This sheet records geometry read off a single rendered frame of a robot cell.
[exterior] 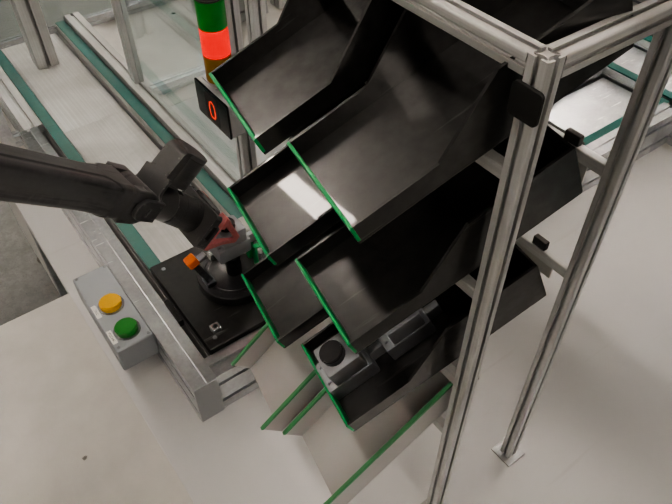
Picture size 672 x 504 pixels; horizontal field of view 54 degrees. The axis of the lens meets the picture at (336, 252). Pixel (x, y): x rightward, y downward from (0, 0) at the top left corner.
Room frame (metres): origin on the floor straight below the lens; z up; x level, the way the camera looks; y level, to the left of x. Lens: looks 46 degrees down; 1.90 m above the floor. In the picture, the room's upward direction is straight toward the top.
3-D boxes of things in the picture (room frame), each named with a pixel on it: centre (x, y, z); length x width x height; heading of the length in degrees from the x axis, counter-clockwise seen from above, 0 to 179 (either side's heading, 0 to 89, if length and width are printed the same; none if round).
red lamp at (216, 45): (1.05, 0.21, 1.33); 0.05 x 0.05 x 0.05
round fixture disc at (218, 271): (0.83, 0.19, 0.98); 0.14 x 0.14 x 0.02
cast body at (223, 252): (0.84, 0.18, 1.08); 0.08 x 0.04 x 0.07; 126
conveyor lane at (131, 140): (1.09, 0.35, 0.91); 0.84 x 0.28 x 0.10; 36
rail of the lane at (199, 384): (0.96, 0.48, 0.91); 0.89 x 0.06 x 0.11; 36
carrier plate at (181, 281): (0.83, 0.19, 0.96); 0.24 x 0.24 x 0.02; 36
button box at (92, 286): (0.77, 0.41, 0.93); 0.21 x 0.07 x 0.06; 36
